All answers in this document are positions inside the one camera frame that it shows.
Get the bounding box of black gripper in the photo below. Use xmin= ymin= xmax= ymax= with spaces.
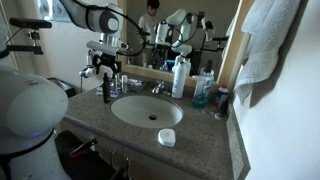
xmin=91 ymin=52 xmax=123 ymax=76

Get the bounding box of black dropper bottle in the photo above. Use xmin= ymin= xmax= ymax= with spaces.
xmin=102 ymin=71 xmax=112 ymax=104

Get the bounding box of small clear spray bottle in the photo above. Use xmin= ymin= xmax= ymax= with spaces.
xmin=111 ymin=72 xmax=121 ymax=98

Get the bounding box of white capped small bottle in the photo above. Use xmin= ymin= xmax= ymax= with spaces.
xmin=121 ymin=74 xmax=129 ymax=94

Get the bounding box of tall white spray bottle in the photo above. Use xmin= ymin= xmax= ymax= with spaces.
xmin=171 ymin=60 xmax=188 ymax=100

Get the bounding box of clear blue mouthwash bottle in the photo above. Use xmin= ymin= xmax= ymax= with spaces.
xmin=191 ymin=59 xmax=215 ymax=110

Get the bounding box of chrome makeup mirror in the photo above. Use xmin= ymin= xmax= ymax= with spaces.
xmin=78 ymin=64 xmax=99 ymax=94

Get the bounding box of blue toiletry packet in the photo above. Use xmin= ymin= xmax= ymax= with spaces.
xmin=94 ymin=84 xmax=122 ymax=100

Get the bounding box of clear toiletry tray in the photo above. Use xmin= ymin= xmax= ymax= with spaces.
xmin=127 ymin=76 xmax=150 ymax=93

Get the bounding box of dark bin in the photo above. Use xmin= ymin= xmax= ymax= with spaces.
xmin=47 ymin=76 xmax=77 ymax=99

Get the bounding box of chrome sink faucet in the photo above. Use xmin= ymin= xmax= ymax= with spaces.
xmin=150 ymin=79 xmax=167 ymax=96

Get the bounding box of white oval sink basin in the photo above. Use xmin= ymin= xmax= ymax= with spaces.
xmin=110 ymin=94 xmax=184 ymax=130

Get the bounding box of vanity cabinet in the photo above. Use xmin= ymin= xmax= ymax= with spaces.
xmin=59 ymin=114 xmax=204 ymax=180

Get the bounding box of red capped shaving can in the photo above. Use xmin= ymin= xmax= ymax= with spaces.
xmin=212 ymin=84 xmax=230 ymax=113

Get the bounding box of white hanging towel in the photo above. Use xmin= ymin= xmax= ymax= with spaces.
xmin=225 ymin=0 xmax=302 ymax=105

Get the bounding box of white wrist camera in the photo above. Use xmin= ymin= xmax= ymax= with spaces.
xmin=86 ymin=39 xmax=130 ymax=56

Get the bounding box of colourful wall picture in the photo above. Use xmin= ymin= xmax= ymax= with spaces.
xmin=35 ymin=0 xmax=73 ymax=23

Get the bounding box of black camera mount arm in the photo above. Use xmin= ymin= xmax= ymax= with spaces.
xmin=0 ymin=29 xmax=45 ymax=60

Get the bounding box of red handled clamp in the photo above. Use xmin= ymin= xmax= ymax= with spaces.
xmin=67 ymin=136 xmax=100 ymax=160

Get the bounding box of black stereo camera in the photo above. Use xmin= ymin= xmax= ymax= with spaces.
xmin=8 ymin=17 xmax=54 ymax=31

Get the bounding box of wood framed wall mirror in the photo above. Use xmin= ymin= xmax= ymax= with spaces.
xmin=120 ymin=0 xmax=257 ymax=89

